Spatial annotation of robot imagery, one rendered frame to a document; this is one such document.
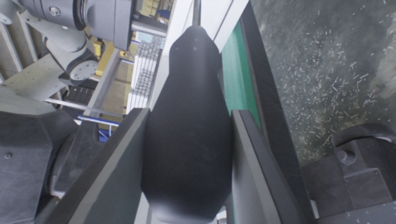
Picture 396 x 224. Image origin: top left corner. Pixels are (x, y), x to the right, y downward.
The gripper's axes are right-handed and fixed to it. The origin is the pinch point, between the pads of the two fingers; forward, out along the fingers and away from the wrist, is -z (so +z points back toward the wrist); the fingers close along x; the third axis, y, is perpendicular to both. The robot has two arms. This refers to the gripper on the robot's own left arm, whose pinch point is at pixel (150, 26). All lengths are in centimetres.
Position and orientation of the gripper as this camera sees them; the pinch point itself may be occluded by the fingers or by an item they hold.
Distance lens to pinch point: 40.2
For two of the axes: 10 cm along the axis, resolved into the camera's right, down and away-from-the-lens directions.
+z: -9.4, -2.3, -2.5
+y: 0.3, -7.8, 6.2
